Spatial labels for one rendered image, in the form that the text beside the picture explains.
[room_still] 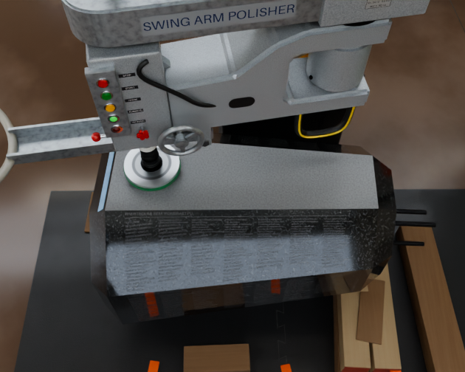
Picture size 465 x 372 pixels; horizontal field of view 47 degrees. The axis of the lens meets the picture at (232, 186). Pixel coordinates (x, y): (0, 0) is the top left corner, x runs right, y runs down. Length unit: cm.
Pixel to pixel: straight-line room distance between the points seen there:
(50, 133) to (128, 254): 53
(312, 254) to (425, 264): 93
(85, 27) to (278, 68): 56
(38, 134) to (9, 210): 129
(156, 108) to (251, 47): 34
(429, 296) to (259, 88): 154
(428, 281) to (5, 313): 211
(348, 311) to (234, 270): 68
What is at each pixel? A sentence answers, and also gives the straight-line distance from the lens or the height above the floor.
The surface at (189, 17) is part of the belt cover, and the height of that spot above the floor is 168.
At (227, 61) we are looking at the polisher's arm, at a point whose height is 144.
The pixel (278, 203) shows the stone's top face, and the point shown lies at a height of 86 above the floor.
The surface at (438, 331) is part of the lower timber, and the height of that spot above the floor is 12.
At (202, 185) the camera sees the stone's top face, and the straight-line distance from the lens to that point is 205.
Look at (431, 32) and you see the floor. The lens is 411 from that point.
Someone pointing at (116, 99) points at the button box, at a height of 144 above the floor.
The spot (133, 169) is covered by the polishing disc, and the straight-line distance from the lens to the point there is 205.
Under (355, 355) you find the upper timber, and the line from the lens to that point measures 249.
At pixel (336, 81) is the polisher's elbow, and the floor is 134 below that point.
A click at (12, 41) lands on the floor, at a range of 410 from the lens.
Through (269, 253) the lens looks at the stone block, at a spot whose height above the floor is 74.
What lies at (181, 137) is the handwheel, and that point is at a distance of 169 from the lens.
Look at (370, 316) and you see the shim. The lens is 254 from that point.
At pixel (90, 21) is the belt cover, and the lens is 141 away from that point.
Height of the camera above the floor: 260
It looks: 58 degrees down
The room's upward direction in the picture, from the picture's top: straight up
